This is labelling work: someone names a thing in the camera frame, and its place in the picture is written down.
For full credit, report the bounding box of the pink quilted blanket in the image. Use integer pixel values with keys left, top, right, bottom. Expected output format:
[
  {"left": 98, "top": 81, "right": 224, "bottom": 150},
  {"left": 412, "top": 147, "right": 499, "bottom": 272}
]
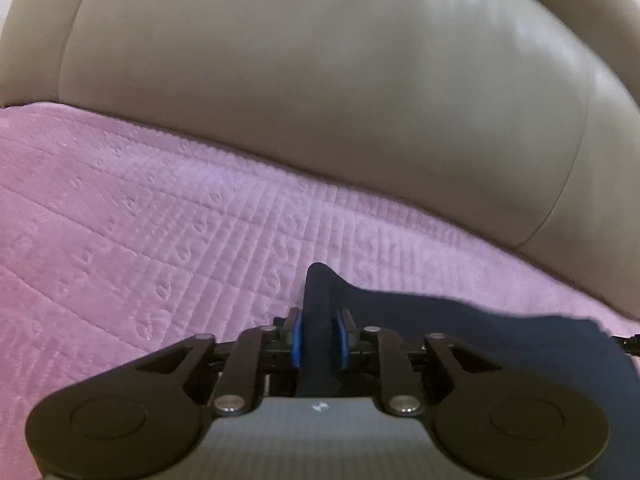
[{"left": 0, "top": 101, "right": 640, "bottom": 480}]

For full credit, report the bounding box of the beige leather headboard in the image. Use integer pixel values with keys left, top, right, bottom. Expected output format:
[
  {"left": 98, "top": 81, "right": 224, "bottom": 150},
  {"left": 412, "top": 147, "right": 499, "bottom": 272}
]
[{"left": 0, "top": 0, "right": 640, "bottom": 318}]

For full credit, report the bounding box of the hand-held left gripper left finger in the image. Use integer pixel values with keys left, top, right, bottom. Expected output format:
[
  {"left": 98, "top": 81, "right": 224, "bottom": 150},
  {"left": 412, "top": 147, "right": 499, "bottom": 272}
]
[{"left": 135, "top": 307, "right": 306, "bottom": 418}]

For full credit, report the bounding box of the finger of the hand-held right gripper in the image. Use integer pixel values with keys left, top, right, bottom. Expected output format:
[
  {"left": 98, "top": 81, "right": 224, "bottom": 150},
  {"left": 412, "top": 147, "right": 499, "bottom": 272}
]
[{"left": 611, "top": 332, "right": 640, "bottom": 361}]

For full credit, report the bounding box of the navy hoodie with white stripes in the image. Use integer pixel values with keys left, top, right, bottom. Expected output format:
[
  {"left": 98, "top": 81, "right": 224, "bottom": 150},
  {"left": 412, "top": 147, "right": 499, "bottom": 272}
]
[{"left": 295, "top": 262, "right": 640, "bottom": 402}]

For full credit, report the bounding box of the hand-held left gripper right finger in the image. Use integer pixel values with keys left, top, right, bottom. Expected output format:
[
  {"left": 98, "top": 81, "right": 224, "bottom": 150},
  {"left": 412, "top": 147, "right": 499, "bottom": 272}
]
[{"left": 332, "top": 308, "right": 503, "bottom": 417}]

